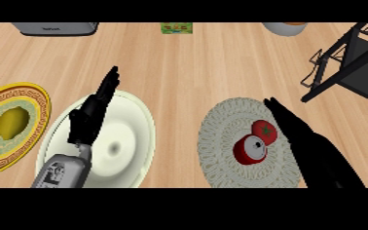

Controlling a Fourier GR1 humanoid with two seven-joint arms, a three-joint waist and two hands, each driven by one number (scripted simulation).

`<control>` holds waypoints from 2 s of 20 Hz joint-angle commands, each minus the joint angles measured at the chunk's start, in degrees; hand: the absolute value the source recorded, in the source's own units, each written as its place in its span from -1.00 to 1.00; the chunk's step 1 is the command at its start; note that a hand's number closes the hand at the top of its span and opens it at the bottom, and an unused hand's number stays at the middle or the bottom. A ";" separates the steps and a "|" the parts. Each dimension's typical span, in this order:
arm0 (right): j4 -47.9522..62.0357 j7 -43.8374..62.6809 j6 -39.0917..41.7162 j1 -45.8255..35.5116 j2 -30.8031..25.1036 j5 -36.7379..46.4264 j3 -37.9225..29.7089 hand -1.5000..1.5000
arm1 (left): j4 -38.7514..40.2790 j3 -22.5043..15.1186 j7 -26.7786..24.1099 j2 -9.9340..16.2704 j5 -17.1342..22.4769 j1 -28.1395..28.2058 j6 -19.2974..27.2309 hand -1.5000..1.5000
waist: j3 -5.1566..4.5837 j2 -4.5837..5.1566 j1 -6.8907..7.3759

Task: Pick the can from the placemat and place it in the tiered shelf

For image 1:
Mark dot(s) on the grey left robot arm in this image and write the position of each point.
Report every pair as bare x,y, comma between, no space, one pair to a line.
63,170

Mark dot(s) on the yellow lemon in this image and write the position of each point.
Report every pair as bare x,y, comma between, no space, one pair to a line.
13,122

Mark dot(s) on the yellow patterned plate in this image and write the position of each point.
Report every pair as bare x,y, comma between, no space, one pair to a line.
33,110

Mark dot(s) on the green box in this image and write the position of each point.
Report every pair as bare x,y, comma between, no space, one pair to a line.
177,28

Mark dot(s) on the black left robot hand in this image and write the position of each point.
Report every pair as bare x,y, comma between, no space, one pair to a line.
91,110

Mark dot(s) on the white round woven placemat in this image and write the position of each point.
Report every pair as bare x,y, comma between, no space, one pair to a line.
230,143

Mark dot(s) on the white bowl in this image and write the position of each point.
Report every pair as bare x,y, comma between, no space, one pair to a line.
286,28

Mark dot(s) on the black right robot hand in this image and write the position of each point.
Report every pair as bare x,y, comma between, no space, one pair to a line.
317,149

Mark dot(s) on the grey appliance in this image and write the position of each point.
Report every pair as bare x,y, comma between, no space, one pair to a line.
59,28

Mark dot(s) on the cream white plate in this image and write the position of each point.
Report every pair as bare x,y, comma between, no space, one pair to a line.
122,143

